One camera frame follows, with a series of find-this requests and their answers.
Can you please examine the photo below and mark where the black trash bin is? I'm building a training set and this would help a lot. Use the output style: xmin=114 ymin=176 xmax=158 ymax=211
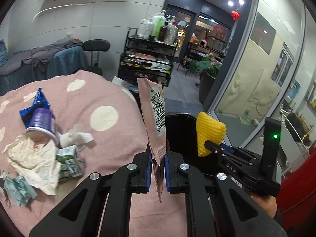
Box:
xmin=166 ymin=113 xmax=227 ymax=176

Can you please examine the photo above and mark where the clear plastic bottle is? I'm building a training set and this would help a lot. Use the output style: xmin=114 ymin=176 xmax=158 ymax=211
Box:
xmin=165 ymin=21 xmax=178 ymax=45

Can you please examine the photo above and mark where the white tissue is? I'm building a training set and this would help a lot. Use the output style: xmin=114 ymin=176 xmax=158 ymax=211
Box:
xmin=58 ymin=124 xmax=94 ymax=151

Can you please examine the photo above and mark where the pink polka dot bedspread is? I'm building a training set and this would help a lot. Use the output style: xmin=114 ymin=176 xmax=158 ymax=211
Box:
xmin=1 ymin=70 xmax=187 ymax=236

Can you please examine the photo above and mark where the blue bundled bedding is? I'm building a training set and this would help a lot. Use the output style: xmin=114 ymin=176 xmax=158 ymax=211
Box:
xmin=0 ymin=40 xmax=8 ymax=67

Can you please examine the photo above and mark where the pink snack wrapper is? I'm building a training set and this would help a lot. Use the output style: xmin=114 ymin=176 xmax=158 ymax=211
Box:
xmin=137 ymin=78 xmax=166 ymax=200

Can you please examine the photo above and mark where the black rolling cart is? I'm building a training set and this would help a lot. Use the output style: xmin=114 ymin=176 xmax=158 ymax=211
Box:
xmin=117 ymin=27 xmax=178 ymax=87

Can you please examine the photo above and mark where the purple yogurt cup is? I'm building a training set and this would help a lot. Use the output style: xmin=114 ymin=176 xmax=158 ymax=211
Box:
xmin=23 ymin=108 xmax=59 ymax=146

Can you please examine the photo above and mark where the large crumpled white paper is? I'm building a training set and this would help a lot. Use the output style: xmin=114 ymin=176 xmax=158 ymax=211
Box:
xmin=3 ymin=135 xmax=61 ymax=196

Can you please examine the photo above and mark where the black chair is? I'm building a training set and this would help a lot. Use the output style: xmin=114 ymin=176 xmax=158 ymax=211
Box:
xmin=82 ymin=39 xmax=110 ymax=76

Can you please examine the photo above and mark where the green drink carton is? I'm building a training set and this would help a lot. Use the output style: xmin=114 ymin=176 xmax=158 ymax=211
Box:
xmin=56 ymin=145 xmax=85 ymax=181

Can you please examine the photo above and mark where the potted green plant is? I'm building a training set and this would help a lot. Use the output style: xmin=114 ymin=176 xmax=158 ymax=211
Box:
xmin=189 ymin=53 xmax=222 ymax=104

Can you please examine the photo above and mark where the hand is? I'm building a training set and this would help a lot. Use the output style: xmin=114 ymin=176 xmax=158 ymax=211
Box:
xmin=242 ymin=187 xmax=277 ymax=218

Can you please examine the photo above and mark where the green bottle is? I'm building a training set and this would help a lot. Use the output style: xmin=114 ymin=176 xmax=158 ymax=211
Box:
xmin=152 ymin=16 xmax=166 ymax=39

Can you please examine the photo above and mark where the teal crumpled paper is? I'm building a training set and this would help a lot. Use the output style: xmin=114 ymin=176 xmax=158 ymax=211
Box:
xmin=1 ymin=171 xmax=38 ymax=207

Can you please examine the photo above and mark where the blue covered massage bed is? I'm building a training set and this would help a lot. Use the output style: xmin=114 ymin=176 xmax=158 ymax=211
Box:
xmin=1 ymin=46 xmax=87 ymax=96

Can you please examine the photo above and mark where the blue snack wrapper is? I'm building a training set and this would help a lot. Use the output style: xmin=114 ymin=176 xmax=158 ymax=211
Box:
xmin=19 ymin=88 xmax=50 ymax=128

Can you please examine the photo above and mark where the grey blanket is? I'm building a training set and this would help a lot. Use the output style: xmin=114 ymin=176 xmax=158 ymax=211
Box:
xmin=1 ymin=38 xmax=83 ymax=75

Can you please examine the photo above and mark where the white bottle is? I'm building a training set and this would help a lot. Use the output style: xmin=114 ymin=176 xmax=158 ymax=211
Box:
xmin=143 ymin=19 xmax=154 ymax=40

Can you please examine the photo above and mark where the dark brown bottle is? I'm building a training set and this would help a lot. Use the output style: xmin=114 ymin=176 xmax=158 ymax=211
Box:
xmin=157 ymin=22 xmax=168 ymax=42

